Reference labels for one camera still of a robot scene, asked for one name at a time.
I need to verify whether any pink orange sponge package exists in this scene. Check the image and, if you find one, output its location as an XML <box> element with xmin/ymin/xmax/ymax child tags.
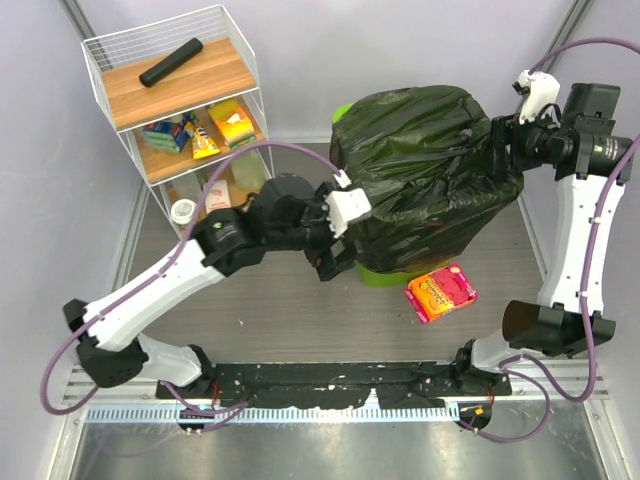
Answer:
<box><xmin>404</xmin><ymin>263</ymin><xmax>479</xmax><ymax>324</ymax></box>

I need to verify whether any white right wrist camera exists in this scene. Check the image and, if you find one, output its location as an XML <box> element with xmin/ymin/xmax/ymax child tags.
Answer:
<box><xmin>513</xmin><ymin>70</ymin><xmax>560</xmax><ymax>125</ymax></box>

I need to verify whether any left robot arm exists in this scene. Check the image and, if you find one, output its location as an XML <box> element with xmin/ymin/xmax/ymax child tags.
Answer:
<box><xmin>64</xmin><ymin>174</ymin><xmax>371</xmax><ymax>398</ymax></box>

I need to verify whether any aluminium frame rail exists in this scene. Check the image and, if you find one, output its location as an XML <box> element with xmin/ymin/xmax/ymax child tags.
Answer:
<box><xmin>507</xmin><ymin>360</ymin><xmax>609</xmax><ymax>400</ymax></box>

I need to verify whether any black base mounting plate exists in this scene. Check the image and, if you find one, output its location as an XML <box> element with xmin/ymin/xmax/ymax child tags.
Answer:
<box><xmin>176</xmin><ymin>361</ymin><xmax>512</xmax><ymax>410</ymax></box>

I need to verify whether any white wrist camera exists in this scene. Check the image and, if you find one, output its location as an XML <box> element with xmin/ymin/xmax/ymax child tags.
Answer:
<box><xmin>325</xmin><ymin>170</ymin><xmax>372</xmax><ymax>239</ymax></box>
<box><xmin>513</xmin><ymin>70</ymin><xmax>560</xmax><ymax>125</ymax></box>

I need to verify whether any yellow orange sponge pack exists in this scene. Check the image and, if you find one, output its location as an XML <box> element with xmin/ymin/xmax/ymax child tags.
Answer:
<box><xmin>207</xmin><ymin>98</ymin><xmax>255</xmax><ymax>148</ymax></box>

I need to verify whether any white red small box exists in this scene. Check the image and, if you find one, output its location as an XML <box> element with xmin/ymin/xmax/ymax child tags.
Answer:
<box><xmin>205</xmin><ymin>180</ymin><xmax>232</xmax><ymax>214</ymax></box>

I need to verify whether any yellow snack bag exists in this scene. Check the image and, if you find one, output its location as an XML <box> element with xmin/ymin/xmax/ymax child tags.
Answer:
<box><xmin>185</xmin><ymin>113</ymin><xmax>220</xmax><ymax>160</ymax></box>

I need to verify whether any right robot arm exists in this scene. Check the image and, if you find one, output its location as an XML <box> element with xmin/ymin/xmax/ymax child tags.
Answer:
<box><xmin>451</xmin><ymin>83</ymin><xmax>639</xmax><ymax>401</ymax></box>

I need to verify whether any green plastic trash bin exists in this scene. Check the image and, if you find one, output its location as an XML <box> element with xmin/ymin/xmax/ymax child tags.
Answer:
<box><xmin>332</xmin><ymin>102</ymin><xmax>436</xmax><ymax>289</ymax></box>

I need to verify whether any black trash bag roll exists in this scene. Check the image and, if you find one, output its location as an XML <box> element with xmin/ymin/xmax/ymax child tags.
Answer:
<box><xmin>139</xmin><ymin>38</ymin><xmax>203</xmax><ymax>88</ymax></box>

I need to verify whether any blue green sponge pack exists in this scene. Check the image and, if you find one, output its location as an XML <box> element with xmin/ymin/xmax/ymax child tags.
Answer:
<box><xmin>142</xmin><ymin>121</ymin><xmax>190</xmax><ymax>153</ymax></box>

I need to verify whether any grey slotted cable duct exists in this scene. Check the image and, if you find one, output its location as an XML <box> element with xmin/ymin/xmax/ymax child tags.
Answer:
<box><xmin>85</xmin><ymin>401</ymin><xmax>460</xmax><ymax>425</ymax></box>

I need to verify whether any white wire shelf rack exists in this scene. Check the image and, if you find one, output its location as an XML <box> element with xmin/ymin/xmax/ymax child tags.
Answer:
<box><xmin>82</xmin><ymin>5</ymin><xmax>269</xmax><ymax>215</ymax></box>

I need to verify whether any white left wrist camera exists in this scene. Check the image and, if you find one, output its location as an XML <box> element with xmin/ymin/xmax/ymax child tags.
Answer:
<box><xmin>325</xmin><ymin>170</ymin><xmax>372</xmax><ymax>239</ymax></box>

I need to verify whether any translucent green bottle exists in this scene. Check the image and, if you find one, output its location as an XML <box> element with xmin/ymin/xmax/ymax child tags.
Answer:
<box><xmin>231</xmin><ymin>150</ymin><xmax>266</xmax><ymax>191</ymax></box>

